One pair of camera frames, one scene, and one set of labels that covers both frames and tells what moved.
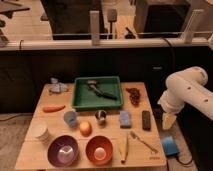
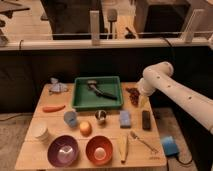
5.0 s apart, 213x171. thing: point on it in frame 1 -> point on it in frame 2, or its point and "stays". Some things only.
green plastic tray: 85,98 stays
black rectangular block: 146,120 stays
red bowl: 99,150 stays
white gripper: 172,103 -> 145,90
